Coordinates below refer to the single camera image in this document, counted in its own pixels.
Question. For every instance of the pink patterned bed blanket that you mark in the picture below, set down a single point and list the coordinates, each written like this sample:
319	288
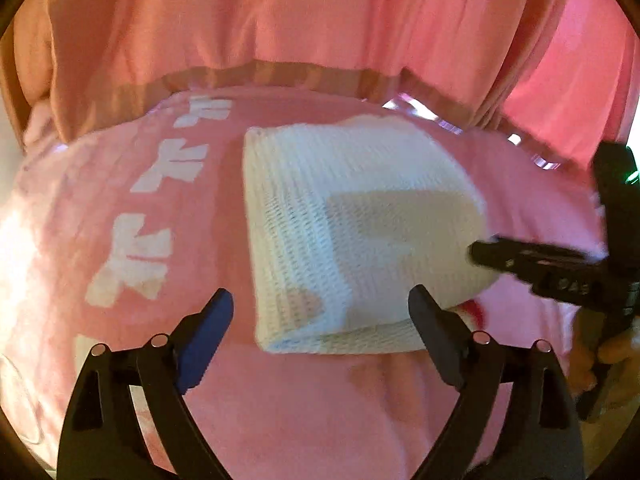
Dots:
117	236

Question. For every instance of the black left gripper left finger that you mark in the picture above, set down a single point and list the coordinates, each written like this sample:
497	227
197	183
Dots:
101	436

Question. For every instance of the white knitted sweater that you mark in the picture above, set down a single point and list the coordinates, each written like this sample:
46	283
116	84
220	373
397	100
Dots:
343	221

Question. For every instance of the person's right hand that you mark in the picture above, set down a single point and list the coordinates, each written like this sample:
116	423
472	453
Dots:
621	349

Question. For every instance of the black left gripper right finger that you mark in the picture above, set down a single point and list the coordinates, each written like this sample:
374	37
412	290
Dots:
514	418

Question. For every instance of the orange curtain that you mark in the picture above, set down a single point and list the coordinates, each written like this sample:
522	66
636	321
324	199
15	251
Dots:
566	72

